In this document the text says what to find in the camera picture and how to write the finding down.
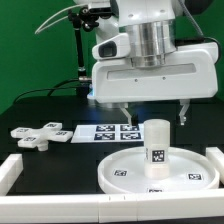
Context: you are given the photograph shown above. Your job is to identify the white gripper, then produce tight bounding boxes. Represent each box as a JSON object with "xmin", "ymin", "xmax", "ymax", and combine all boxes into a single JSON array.
[{"xmin": 92, "ymin": 42, "xmax": 218, "ymax": 126}]

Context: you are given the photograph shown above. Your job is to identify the white round table top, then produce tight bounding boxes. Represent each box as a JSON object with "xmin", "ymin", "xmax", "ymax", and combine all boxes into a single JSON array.
[{"xmin": 97, "ymin": 147, "xmax": 220, "ymax": 194}]

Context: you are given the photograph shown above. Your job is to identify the white cross table base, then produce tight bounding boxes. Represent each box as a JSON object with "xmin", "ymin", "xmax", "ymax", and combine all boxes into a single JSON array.
[{"xmin": 10, "ymin": 122, "xmax": 73, "ymax": 151}]

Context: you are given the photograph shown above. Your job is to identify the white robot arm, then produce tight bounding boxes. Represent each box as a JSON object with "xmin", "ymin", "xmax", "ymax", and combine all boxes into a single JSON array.
[{"xmin": 73, "ymin": 0, "xmax": 221, "ymax": 123}]

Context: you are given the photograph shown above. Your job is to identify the white marker tag sheet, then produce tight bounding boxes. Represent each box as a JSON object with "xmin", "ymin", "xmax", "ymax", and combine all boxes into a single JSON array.
[{"xmin": 71, "ymin": 124, "xmax": 144, "ymax": 143}]

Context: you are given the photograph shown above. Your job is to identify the white right fence bar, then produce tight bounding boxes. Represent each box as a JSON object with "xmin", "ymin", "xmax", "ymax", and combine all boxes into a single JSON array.
[{"xmin": 206, "ymin": 147, "xmax": 224, "ymax": 185}]

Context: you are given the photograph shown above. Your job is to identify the white left fence bar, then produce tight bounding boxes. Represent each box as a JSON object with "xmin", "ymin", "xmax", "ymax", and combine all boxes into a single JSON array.
[{"xmin": 0, "ymin": 154, "xmax": 23, "ymax": 196}]

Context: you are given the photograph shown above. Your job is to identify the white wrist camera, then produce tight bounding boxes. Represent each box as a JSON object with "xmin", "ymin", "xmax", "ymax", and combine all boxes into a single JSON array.
[{"xmin": 92, "ymin": 33, "xmax": 131, "ymax": 60}]

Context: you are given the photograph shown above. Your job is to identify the black cables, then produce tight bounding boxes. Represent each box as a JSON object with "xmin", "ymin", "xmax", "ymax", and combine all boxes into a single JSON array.
[{"xmin": 13, "ymin": 78, "xmax": 88, "ymax": 104}]

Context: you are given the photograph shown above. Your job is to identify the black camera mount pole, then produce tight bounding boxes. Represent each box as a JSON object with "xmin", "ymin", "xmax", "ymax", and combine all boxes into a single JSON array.
[{"xmin": 68, "ymin": 10, "xmax": 90, "ymax": 98}]

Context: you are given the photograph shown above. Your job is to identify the white cables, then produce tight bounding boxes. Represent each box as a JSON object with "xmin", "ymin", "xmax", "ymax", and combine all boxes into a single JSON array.
[{"xmin": 34, "ymin": 3, "xmax": 87, "ymax": 35}]

